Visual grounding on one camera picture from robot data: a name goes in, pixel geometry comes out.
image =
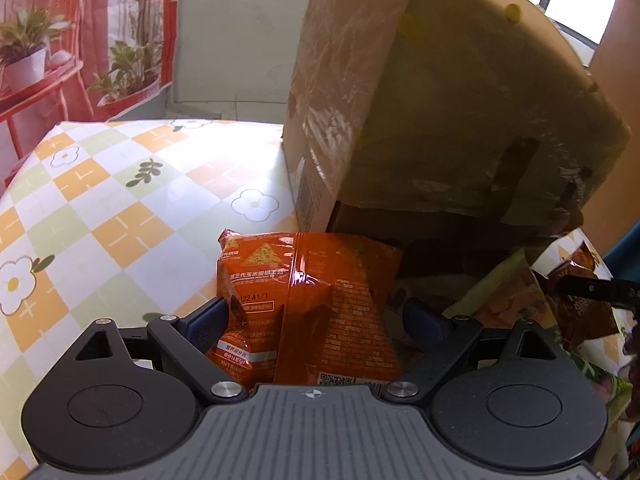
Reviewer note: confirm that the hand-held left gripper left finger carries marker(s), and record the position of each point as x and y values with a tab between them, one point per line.
207	324

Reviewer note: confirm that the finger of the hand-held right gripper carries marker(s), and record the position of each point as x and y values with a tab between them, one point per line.
595	287

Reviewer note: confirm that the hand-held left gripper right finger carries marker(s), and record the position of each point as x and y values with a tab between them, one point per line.
425	321

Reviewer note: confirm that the brown snack packet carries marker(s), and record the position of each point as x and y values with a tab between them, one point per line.
582	310

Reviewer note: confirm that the orange snack packet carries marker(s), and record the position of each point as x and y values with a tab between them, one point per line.
320	305

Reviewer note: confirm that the cardboard box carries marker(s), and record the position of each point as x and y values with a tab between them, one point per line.
440	90

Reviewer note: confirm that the yellow green snack packet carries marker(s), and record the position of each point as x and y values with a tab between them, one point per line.
505	300

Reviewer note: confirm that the green white snack packet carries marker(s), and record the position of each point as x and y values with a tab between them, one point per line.
612	390

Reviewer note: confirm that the checkered floral tablecloth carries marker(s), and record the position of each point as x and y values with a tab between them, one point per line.
125	220

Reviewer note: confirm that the window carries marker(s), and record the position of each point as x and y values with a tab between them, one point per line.
585	5

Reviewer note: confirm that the printed backdrop cloth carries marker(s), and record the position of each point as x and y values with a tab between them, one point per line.
75	35

